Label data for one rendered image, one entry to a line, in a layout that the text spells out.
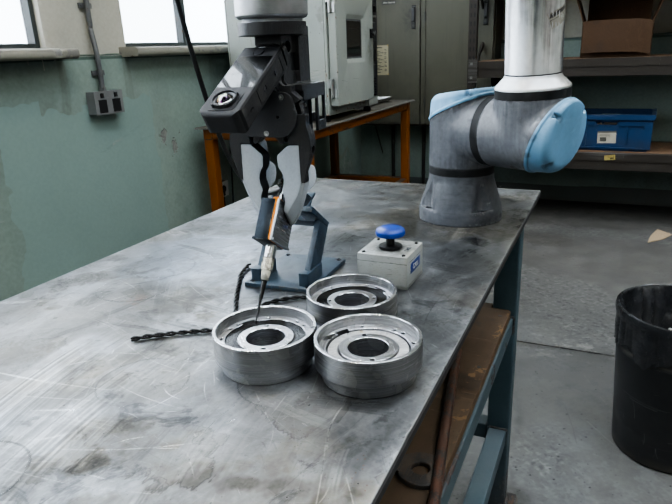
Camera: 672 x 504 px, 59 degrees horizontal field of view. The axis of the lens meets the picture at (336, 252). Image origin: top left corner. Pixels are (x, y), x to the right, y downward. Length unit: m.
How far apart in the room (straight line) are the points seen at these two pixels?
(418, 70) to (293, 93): 3.86
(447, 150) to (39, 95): 1.70
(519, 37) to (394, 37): 3.57
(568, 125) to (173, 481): 0.75
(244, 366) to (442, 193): 0.60
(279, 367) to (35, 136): 1.92
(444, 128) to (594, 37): 2.97
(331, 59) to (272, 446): 2.45
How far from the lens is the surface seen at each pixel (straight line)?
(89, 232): 2.57
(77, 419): 0.59
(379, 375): 0.54
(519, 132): 0.96
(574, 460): 1.86
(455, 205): 1.06
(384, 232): 0.79
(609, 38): 3.97
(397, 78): 4.52
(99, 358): 0.69
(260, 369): 0.57
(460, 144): 1.04
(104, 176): 2.61
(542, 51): 0.96
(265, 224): 0.64
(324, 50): 2.84
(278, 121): 0.63
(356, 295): 0.71
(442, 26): 4.42
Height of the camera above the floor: 1.10
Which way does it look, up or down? 19 degrees down
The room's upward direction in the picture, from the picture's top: 2 degrees counter-clockwise
